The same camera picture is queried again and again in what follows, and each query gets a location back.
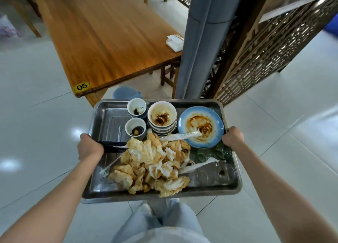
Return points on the person's right forearm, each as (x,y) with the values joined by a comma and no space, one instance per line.
(285,198)

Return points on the person's left forearm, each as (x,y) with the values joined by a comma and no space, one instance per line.
(47,208)

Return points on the blue plastic object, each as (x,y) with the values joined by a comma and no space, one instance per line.
(332,23)

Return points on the white paper napkin pack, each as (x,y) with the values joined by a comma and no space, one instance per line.
(174,42)

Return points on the white spoon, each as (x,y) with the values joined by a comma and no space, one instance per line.
(188,163)

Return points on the white bin with plastic bag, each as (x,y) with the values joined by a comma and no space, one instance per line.
(8,26)

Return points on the person's left hand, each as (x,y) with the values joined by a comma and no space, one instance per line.
(89,149)

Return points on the grey blue pillar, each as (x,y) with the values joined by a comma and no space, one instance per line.
(206,39)

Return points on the person's right hand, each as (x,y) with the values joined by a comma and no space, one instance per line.
(233,138)

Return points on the metal tray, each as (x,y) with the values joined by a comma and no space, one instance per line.
(111,124)

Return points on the blue plastic trash bin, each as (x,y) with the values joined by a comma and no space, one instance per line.
(126,92)

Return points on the yellow oval number sticker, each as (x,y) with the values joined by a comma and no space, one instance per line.
(82,86)

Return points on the dark wooden table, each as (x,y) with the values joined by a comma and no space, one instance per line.
(105,39)

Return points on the carved brown wooden screen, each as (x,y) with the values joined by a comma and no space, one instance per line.
(277,47)

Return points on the blue rimmed plate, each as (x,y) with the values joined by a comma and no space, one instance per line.
(214,121)

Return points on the dark wooden post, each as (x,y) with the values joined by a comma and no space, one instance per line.
(237,39)

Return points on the pile of used napkins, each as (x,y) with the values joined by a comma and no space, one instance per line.
(150,163)

